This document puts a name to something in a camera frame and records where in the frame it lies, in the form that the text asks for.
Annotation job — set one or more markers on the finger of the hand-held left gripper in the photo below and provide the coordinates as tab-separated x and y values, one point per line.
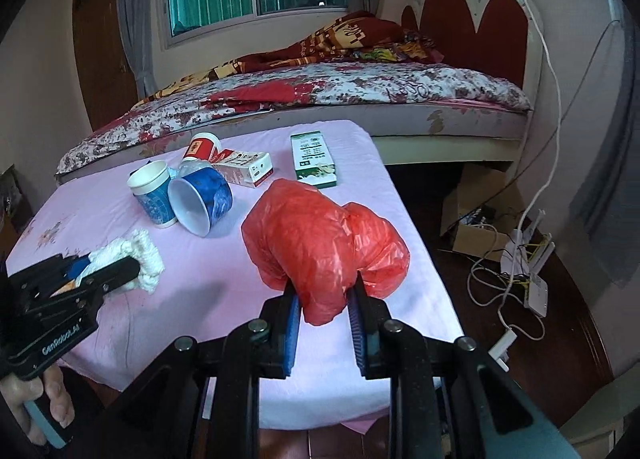
79	266
115	274

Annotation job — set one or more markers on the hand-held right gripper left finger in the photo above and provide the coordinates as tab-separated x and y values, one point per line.
294	329

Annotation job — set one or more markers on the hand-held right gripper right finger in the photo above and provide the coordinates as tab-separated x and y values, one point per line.
360	334

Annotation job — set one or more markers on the white cloth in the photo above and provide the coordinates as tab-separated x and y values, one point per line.
145	259

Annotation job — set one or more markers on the red plastic bag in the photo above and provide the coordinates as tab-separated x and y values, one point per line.
310	239

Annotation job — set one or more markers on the blue face mask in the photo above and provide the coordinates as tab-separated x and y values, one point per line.
192	169

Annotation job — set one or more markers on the red and white carton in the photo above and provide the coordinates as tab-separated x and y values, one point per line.
245	166

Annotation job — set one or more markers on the person's left hand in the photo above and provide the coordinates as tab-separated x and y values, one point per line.
56	389

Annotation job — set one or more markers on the white and blue paper cup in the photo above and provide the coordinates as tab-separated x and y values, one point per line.
155	204

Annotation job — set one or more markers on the pink tablecloth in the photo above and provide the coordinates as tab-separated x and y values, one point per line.
200	289

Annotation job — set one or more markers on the blue paper bowl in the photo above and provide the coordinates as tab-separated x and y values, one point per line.
215	194

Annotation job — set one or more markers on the white power plug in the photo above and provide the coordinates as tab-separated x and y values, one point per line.
501	350

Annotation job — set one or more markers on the cardboard box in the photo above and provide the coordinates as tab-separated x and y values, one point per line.
475	239

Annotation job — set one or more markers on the red paper cup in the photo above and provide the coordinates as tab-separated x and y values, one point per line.
200	146

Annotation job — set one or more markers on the green and white box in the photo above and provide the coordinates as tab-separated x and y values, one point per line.
312	159

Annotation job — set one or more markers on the white router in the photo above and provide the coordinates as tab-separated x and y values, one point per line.
537	289

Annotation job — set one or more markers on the grey mattress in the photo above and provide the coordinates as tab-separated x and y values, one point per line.
400	121

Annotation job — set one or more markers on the brown wooden door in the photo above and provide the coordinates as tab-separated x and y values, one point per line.
100	49

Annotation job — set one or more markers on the floral bedsheet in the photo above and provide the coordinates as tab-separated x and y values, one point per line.
350	84

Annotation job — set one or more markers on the grey hanging cloth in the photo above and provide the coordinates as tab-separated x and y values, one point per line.
605	229

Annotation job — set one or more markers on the red patterned blanket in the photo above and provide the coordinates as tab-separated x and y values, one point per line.
345	34

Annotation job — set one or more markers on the red and white headboard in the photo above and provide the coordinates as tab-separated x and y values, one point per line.
470	34

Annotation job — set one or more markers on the white bed frame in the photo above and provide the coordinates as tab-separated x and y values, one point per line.
450	149

